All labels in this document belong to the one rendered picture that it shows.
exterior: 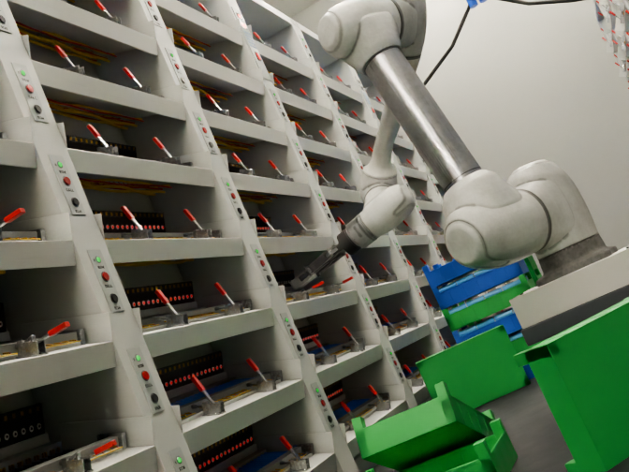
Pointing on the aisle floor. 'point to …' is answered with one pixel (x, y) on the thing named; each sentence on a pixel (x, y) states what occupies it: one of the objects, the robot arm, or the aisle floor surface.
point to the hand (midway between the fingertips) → (302, 279)
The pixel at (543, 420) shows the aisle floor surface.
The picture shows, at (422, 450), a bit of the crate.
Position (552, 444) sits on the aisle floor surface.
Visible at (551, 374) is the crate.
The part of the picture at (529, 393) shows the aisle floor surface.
